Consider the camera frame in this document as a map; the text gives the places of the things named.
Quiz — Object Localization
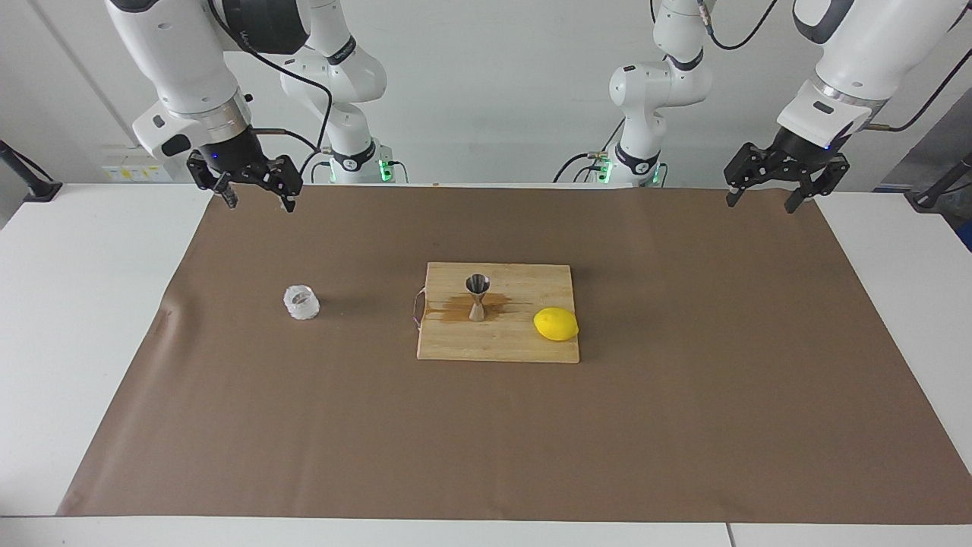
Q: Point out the white wall socket strip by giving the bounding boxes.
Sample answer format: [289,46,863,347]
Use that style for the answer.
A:
[101,147,177,184]

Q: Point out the wooden cutting board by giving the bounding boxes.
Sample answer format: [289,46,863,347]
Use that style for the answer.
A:
[412,262,580,364]

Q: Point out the yellow lemon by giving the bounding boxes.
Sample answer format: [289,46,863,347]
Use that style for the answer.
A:
[533,307,580,343]

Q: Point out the clear faceted glass cup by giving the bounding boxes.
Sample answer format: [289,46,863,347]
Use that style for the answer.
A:
[283,284,320,321]

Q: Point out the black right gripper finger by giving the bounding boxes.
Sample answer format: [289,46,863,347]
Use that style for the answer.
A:
[188,150,239,210]
[256,156,304,214]

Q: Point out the black base cable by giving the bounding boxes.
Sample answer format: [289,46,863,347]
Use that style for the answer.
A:
[553,150,612,185]

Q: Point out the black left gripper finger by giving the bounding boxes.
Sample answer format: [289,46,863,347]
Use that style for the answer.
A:
[724,143,775,207]
[785,156,850,214]

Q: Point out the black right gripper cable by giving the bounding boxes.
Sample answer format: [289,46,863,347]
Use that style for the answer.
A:
[205,0,335,183]

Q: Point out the black camera stand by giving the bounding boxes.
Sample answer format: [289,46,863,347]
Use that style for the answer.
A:
[0,139,64,203]
[907,150,972,213]

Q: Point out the brown paper table mat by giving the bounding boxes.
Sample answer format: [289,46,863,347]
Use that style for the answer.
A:
[57,185,972,526]

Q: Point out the steel double jigger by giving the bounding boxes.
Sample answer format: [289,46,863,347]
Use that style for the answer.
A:
[465,273,492,323]

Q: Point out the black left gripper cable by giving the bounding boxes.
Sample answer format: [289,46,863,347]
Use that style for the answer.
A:
[649,0,972,134]

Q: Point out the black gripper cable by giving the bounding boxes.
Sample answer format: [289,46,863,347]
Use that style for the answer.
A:
[205,0,335,183]
[649,0,972,134]

